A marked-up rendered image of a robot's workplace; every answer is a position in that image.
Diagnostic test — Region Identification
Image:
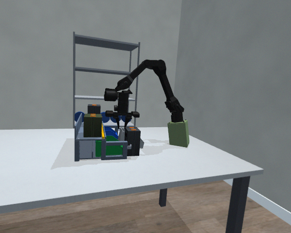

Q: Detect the dark green case with orange latches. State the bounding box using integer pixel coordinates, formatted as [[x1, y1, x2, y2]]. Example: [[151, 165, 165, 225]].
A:
[[83, 114, 102, 137]]

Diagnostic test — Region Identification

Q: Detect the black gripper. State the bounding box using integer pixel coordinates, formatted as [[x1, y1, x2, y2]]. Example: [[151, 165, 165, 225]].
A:
[[105, 101, 140, 129]]

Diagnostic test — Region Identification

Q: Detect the green open bin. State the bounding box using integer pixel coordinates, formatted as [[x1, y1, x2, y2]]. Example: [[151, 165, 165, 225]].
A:
[[96, 136, 123, 157]]

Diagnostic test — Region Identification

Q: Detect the grey bin rack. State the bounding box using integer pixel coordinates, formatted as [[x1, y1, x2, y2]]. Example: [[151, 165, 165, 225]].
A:
[[74, 113, 131, 162]]

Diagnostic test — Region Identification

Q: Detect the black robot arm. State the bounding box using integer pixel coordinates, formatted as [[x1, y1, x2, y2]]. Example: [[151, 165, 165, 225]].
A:
[[104, 59, 184, 123]]

